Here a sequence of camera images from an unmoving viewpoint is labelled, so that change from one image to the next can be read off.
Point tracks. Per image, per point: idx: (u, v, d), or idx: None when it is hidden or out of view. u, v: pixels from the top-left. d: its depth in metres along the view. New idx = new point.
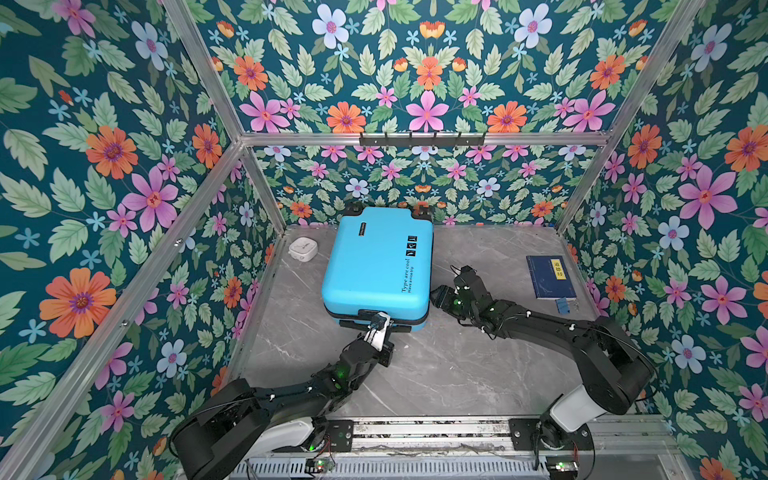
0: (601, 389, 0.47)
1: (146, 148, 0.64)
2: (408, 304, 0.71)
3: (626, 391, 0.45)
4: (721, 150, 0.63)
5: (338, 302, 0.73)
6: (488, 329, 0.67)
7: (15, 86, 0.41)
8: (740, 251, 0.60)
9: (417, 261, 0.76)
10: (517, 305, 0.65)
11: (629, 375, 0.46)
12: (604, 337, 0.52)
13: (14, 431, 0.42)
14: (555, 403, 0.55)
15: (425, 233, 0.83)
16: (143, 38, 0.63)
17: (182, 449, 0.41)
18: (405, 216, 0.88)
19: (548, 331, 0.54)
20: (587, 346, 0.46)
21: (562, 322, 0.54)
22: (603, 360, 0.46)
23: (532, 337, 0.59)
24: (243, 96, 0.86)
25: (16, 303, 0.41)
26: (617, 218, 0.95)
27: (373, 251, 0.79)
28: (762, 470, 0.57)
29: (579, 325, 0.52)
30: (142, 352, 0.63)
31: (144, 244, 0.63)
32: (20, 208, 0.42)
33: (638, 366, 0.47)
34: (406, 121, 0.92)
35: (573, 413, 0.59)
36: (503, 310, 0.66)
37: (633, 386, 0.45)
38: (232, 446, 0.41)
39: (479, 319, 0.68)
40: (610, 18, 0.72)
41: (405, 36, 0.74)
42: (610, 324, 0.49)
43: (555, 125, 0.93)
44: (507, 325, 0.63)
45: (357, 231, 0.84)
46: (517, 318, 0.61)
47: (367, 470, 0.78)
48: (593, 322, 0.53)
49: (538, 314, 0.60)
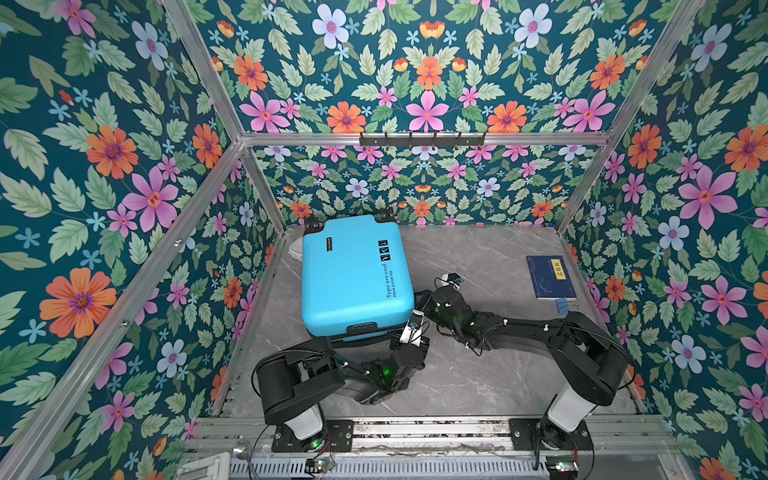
0: (584, 384, 0.48)
1: (146, 148, 0.64)
2: (396, 308, 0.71)
3: (608, 382, 0.46)
4: (721, 150, 0.63)
5: (324, 324, 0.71)
6: (471, 343, 0.67)
7: (15, 86, 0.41)
8: (740, 251, 0.60)
9: (394, 264, 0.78)
10: (494, 314, 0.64)
11: (608, 367, 0.47)
12: (577, 332, 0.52)
13: (14, 431, 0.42)
14: (552, 404, 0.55)
15: (393, 235, 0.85)
16: (143, 38, 0.63)
17: (265, 377, 0.45)
18: (369, 222, 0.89)
19: (526, 336, 0.55)
20: (563, 344, 0.48)
21: (535, 324, 0.56)
22: (580, 356, 0.47)
23: (516, 344, 0.59)
24: (243, 96, 0.86)
25: (16, 303, 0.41)
26: (617, 218, 0.95)
27: (349, 263, 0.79)
28: (762, 470, 0.57)
29: (552, 324, 0.53)
30: (142, 352, 0.63)
31: (144, 244, 0.63)
32: (20, 208, 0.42)
33: (615, 355, 0.49)
34: (406, 122, 0.92)
35: (569, 412, 0.59)
36: (482, 323, 0.67)
37: (613, 375, 0.47)
38: (311, 395, 0.44)
39: (461, 335, 0.69)
40: (610, 18, 0.72)
41: (405, 36, 0.74)
42: (581, 318, 0.51)
43: (555, 125, 0.93)
44: (490, 338, 0.63)
45: (324, 247, 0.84)
46: (496, 328, 0.62)
47: (367, 470, 0.78)
48: (564, 319, 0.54)
49: (514, 321, 0.61)
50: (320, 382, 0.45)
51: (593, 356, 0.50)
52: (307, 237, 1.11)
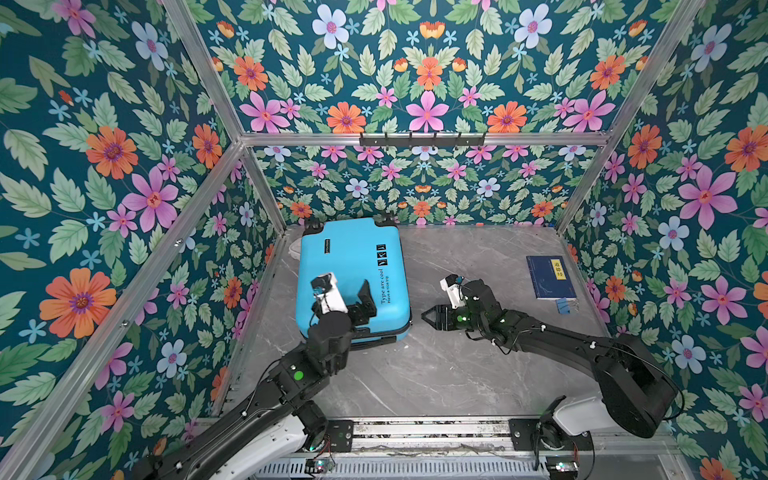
0: (626, 412, 0.45)
1: (146, 148, 0.64)
2: (389, 314, 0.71)
3: (653, 413, 0.43)
4: (722, 150, 0.63)
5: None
6: (496, 341, 0.65)
7: (15, 86, 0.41)
8: (740, 251, 0.60)
9: (391, 270, 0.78)
10: (529, 317, 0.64)
11: (653, 395, 0.45)
12: (625, 355, 0.49)
13: (13, 431, 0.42)
14: (560, 406, 0.67)
15: (392, 239, 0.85)
16: (143, 39, 0.63)
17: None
18: (369, 225, 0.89)
19: (567, 348, 0.52)
20: (611, 366, 0.44)
21: (581, 340, 0.52)
22: (628, 381, 0.44)
23: (550, 352, 0.56)
24: (243, 96, 0.86)
25: (16, 303, 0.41)
26: (617, 218, 0.95)
27: (345, 268, 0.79)
28: (762, 470, 0.57)
29: (600, 343, 0.49)
30: (142, 352, 0.63)
31: (144, 244, 0.63)
32: (20, 208, 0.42)
33: (663, 386, 0.45)
34: (406, 122, 0.92)
35: (580, 421, 0.59)
36: (515, 323, 0.63)
37: (658, 406, 0.44)
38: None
39: (488, 332, 0.66)
40: (610, 18, 0.72)
41: (405, 36, 0.74)
42: (633, 343, 0.47)
43: (555, 126, 0.93)
44: (522, 341, 0.60)
45: (323, 248, 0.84)
46: (531, 332, 0.59)
47: (367, 470, 0.78)
48: (614, 341, 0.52)
49: (553, 330, 0.57)
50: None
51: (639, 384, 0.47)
52: (305, 237, 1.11)
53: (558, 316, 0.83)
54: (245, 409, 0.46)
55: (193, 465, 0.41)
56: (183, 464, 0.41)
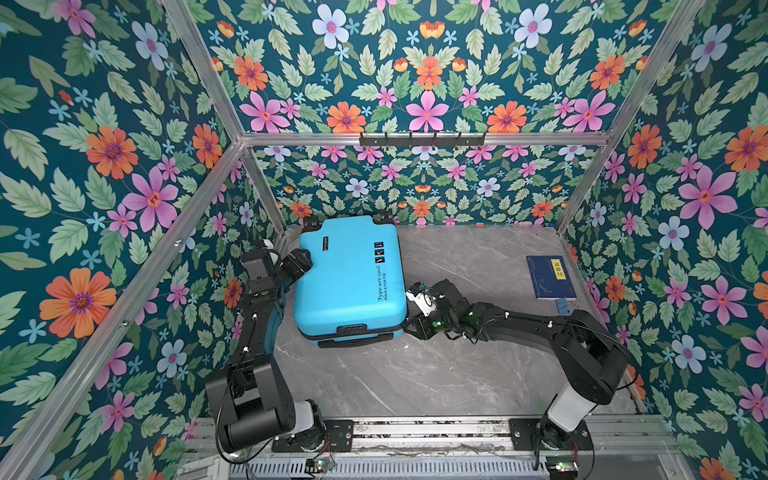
0: (584, 382, 0.48)
1: (146, 148, 0.64)
2: (387, 311, 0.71)
3: (608, 381, 0.46)
4: (722, 150, 0.63)
5: (314, 324, 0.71)
6: (468, 336, 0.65)
7: (15, 86, 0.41)
8: (740, 251, 0.60)
9: (388, 267, 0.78)
10: (494, 306, 0.66)
11: (608, 366, 0.47)
12: (580, 329, 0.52)
13: (14, 431, 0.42)
14: (552, 404, 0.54)
15: (390, 237, 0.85)
16: (143, 38, 0.63)
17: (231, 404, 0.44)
18: (368, 223, 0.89)
19: (527, 330, 0.55)
20: (567, 342, 0.47)
21: (539, 320, 0.55)
22: (584, 355, 0.46)
23: (516, 338, 0.59)
24: (243, 96, 0.86)
25: (16, 303, 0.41)
26: (617, 218, 0.95)
27: (340, 264, 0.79)
28: (762, 470, 0.57)
29: (557, 322, 0.52)
30: (142, 352, 0.63)
31: (144, 244, 0.63)
32: (20, 208, 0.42)
33: (617, 355, 0.49)
34: (406, 122, 0.92)
35: (570, 411, 0.59)
36: (482, 313, 0.66)
37: (613, 374, 0.47)
38: (275, 393, 0.42)
39: (457, 326, 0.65)
40: (610, 18, 0.72)
41: (405, 36, 0.74)
42: (586, 317, 0.50)
43: (555, 126, 0.93)
44: (488, 329, 0.63)
45: (320, 246, 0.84)
46: (496, 320, 0.62)
47: (367, 470, 0.78)
48: (569, 317, 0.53)
49: (515, 314, 0.60)
50: (264, 380, 0.41)
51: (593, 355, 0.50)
52: (304, 235, 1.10)
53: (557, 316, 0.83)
54: (253, 312, 0.54)
55: (257, 343, 0.47)
56: (248, 347, 0.46)
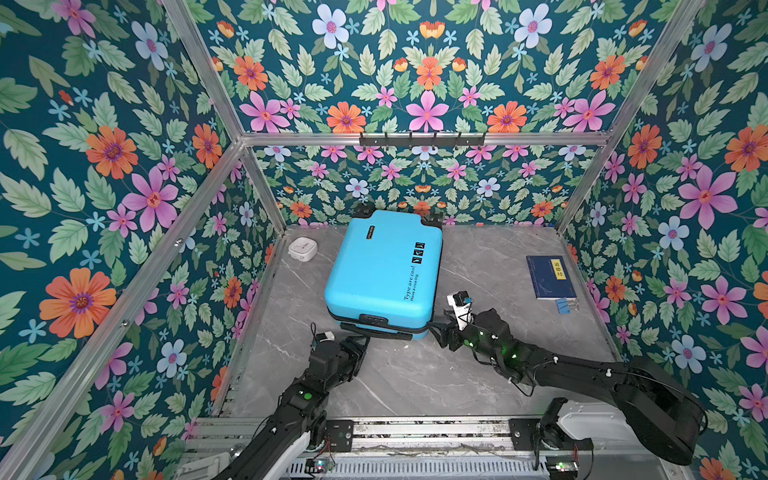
0: (658, 440, 0.43)
1: (146, 148, 0.64)
2: (410, 312, 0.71)
3: (686, 440, 0.42)
4: (721, 150, 0.63)
5: (341, 305, 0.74)
6: (513, 378, 0.63)
7: (15, 86, 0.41)
8: (739, 251, 0.60)
9: (422, 269, 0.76)
10: (542, 350, 0.62)
11: (683, 418, 0.43)
12: (642, 378, 0.49)
13: (14, 431, 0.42)
14: (565, 410, 0.65)
15: (434, 239, 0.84)
16: (143, 38, 0.63)
17: None
18: (414, 222, 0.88)
19: (585, 379, 0.51)
20: (633, 395, 0.44)
21: (595, 367, 0.51)
22: (652, 408, 0.43)
23: (571, 385, 0.54)
24: (243, 96, 0.86)
25: (16, 303, 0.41)
26: (617, 218, 0.95)
27: (379, 256, 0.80)
28: (762, 470, 0.57)
29: (616, 369, 0.49)
30: (142, 352, 0.63)
31: (144, 244, 0.63)
32: (20, 208, 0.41)
33: (689, 405, 0.45)
34: (406, 122, 0.92)
35: (587, 425, 0.58)
36: (528, 357, 0.62)
37: (690, 428, 0.43)
38: None
39: (503, 368, 0.65)
40: (610, 18, 0.72)
41: (405, 36, 0.74)
42: (647, 363, 0.47)
43: (555, 126, 0.93)
44: (538, 375, 0.59)
45: (366, 234, 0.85)
46: (544, 366, 0.58)
47: (367, 470, 0.78)
48: (628, 365, 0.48)
49: (567, 360, 0.56)
50: None
51: (662, 406, 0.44)
52: (355, 220, 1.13)
53: (598, 348, 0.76)
54: (273, 425, 0.54)
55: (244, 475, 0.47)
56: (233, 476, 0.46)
